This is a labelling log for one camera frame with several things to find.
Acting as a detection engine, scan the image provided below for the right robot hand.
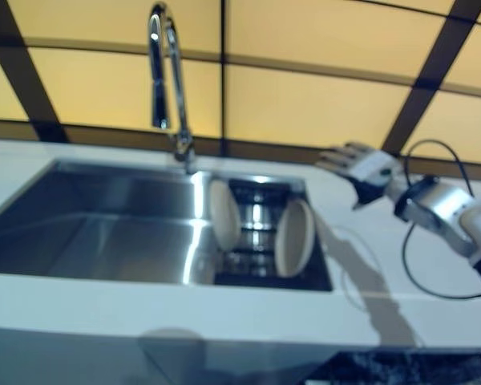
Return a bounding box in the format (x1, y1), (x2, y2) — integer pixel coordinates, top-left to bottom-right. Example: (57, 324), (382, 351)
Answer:
(317, 140), (402, 211)

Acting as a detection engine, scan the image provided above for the beige round ceramic plate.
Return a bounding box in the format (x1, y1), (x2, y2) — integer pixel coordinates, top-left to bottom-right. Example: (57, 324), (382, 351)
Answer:
(273, 198), (316, 279)
(208, 178), (242, 252)

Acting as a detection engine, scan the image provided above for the black wire dish rack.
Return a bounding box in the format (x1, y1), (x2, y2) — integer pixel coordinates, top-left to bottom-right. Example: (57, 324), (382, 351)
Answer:
(213, 175), (310, 282)

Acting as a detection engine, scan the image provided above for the chrome gooseneck kitchen faucet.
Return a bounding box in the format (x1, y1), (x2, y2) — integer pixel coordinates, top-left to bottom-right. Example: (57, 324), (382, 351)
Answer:
(148, 1), (198, 174)

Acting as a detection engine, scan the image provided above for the stainless steel sink basin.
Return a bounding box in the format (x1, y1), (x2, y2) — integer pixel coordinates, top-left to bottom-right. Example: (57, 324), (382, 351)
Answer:
(0, 159), (334, 293)

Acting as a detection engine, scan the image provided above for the narrow white cabinet door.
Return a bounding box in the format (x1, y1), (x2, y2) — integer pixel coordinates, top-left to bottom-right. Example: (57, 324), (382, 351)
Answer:
(0, 325), (340, 385)

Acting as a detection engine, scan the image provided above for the black built-in dishwasher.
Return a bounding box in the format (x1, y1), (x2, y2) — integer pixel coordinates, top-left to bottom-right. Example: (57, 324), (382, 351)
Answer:
(315, 346), (481, 385)

